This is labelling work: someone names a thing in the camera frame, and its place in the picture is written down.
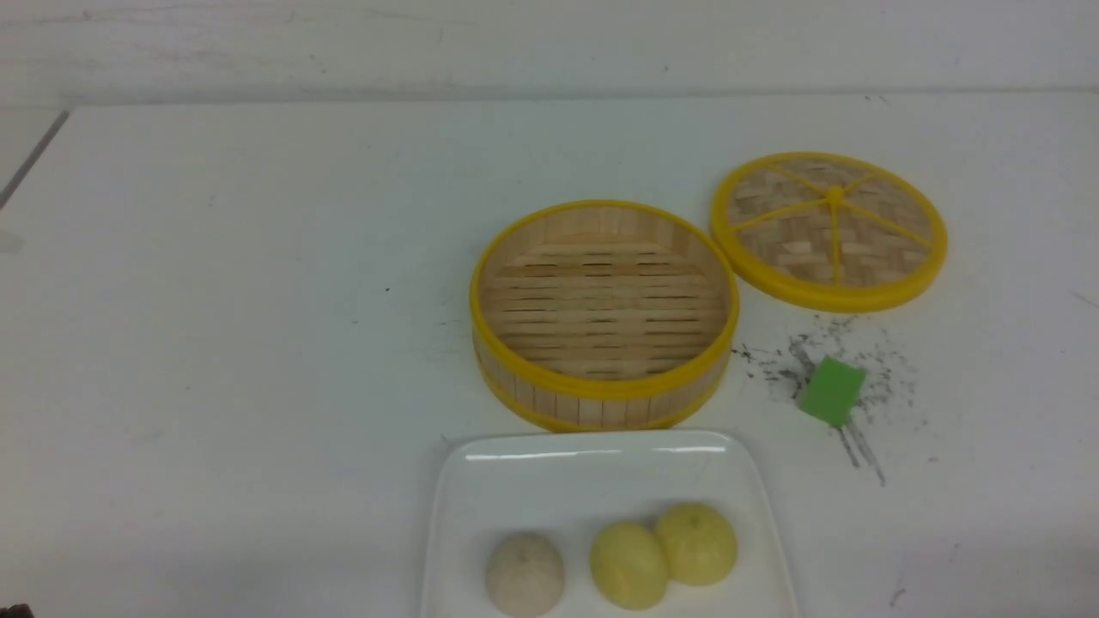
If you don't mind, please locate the yellow steamed bun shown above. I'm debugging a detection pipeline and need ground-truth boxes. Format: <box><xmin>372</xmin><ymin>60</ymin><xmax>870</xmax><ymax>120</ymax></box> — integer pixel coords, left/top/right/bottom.
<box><xmin>589</xmin><ymin>521</ymin><xmax>670</xmax><ymax>611</ymax></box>
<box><xmin>654</xmin><ymin>503</ymin><xmax>739</xmax><ymax>587</ymax></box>

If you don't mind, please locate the white steamed bun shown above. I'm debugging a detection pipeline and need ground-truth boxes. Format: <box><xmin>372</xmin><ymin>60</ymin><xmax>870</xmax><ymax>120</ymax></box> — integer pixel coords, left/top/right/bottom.
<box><xmin>484</xmin><ymin>532</ymin><xmax>566</xmax><ymax>617</ymax></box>

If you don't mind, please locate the white square plate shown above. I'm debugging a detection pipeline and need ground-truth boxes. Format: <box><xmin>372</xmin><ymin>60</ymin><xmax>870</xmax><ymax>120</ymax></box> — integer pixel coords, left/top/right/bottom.
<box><xmin>417</xmin><ymin>429</ymin><xmax>801</xmax><ymax>617</ymax></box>

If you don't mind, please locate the woven bamboo steamer lid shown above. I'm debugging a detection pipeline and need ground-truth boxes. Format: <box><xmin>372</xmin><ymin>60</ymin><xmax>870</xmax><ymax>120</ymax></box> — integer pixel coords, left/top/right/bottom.
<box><xmin>710</xmin><ymin>152</ymin><xmax>950</xmax><ymax>314</ymax></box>

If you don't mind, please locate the yellow steamed bun on plate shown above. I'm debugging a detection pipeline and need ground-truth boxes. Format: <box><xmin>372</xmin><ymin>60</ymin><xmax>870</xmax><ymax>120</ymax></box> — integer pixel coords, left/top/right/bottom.
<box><xmin>654</xmin><ymin>503</ymin><xmax>739</xmax><ymax>587</ymax></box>

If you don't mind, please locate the green cube block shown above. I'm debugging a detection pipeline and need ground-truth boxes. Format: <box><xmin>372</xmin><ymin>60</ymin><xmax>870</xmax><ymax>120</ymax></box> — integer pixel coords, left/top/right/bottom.
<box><xmin>799</xmin><ymin>356</ymin><xmax>866</xmax><ymax>427</ymax></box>

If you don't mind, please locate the bamboo steamer basket yellow rim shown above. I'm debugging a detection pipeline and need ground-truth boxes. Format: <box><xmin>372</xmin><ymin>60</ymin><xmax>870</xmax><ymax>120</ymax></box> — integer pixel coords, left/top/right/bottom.
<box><xmin>470</xmin><ymin>200</ymin><xmax>739</xmax><ymax>432</ymax></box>

